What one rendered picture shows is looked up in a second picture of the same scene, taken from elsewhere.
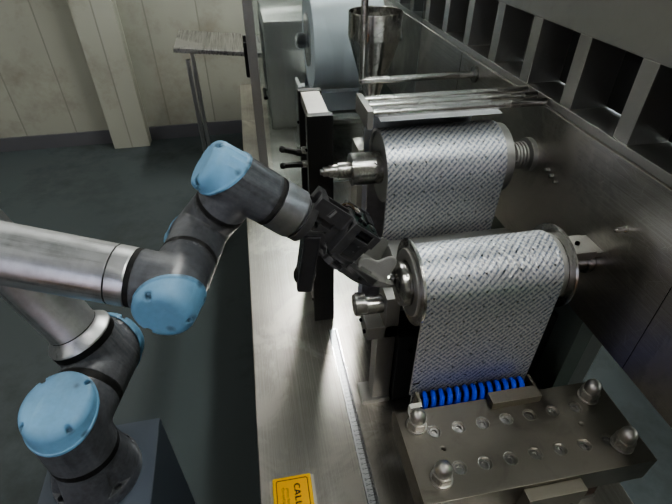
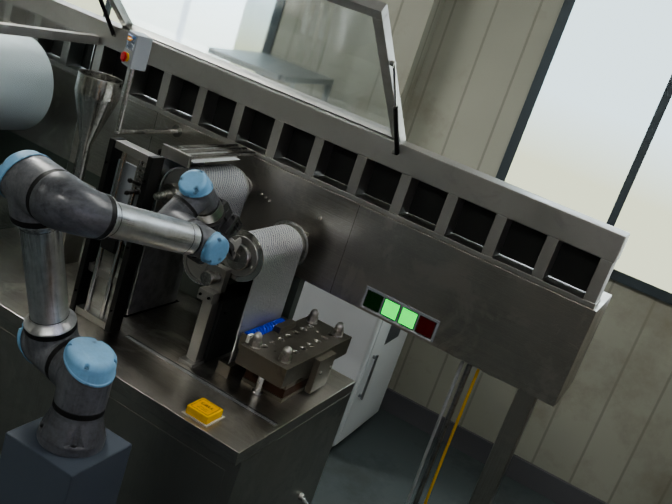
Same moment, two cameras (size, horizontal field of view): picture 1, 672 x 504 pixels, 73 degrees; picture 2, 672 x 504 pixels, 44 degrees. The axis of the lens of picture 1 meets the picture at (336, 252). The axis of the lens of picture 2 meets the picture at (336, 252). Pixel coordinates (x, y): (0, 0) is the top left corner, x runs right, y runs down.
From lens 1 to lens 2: 182 cm
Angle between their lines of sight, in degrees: 53
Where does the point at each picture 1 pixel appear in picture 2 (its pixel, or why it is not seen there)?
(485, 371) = (267, 315)
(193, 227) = (190, 215)
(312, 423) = (173, 383)
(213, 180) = (206, 188)
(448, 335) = (262, 285)
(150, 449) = not seen: hidden behind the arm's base
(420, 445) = (264, 352)
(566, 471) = (325, 347)
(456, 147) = (226, 179)
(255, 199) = (214, 199)
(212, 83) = not seen: outside the picture
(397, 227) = not seen: hidden behind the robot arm
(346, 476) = (217, 398)
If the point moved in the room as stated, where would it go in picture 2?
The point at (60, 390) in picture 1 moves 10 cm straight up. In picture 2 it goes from (88, 345) to (98, 305)
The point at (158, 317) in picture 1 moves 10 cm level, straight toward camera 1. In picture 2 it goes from (218, 252) to (259, 267)
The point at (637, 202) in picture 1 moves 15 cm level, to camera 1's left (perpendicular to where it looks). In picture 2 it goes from (324, 203) to (293, 204)
